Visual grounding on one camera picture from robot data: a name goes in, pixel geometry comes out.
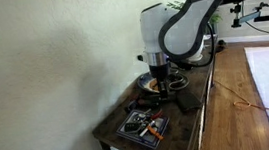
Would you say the small black silver-tipped cylinder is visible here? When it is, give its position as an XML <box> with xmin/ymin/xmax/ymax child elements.
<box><xmin>136</xmin><ymin>95</ymin><xmax>162</xmax><ymax>108</ymax></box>

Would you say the thin black camera cable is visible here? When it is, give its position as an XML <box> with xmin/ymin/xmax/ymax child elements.
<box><xmin>245</xmin><ymin>19</ymin><xmax>269</xmax><ymax>50</ymax></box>

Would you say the blue white rectangular tray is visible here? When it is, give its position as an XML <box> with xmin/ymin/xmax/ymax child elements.
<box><xmin>113</xmin><ymin>106</ymin><xmax>173</xmax><ymax>150</ymax></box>

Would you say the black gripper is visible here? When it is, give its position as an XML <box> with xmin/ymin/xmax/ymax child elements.
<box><xmin>148</xmin><ymin>62</ymin><xmax>175</xmax><ymax>101</ymax></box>

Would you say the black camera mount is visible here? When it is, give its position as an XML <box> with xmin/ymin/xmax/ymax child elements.
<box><xmin>229</xmin><ymin>0</ymin><xmax>264</xmax><ymax>30</ymax></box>

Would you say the white plant pot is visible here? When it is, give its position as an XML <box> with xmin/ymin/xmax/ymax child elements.
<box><xmin>185</xmin><ymin>33</ymin><xmax>219</xmax><ymax>63</ymax></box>

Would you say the black car key fob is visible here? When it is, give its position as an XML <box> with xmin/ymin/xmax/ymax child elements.
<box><xmin>122</xmin><ymin>121</ymin><xmax>143</xmax><ymax>134</ymax></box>

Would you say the small black floor object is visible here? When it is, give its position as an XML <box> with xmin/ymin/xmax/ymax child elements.
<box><xmin>215</xmin><ymin>38</ymin><xmax>228</xmax><ymax>52</ymax></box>

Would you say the dark wooden table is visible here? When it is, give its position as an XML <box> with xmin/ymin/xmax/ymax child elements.
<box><xmin>83</xmin><ymin>34</ymin><xmax>231</xmax><ymax>150</ymax></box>

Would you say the silver key bunch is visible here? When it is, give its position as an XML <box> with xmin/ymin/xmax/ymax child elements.
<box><xmin>133</xmin><ymin>111</ymin><xmax>159</xmax><ymax>138</ymax></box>

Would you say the black leather wallet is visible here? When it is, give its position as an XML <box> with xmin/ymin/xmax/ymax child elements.
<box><xmin>174</xmin><ymin>87</ymin><xmax>204</xmax><ymax>115</ymax></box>

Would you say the red handled tool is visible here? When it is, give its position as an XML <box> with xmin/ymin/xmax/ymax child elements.
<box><xmin>149</xmin><ymin>108</ymin><xmax>165</xmax><ymax>120</ymax></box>

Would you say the orange extension cord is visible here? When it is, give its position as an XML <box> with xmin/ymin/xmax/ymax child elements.
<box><xmin>212</xmin><ymin>74</ymin><xmax>269</xmax><ymax>123</ymax></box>

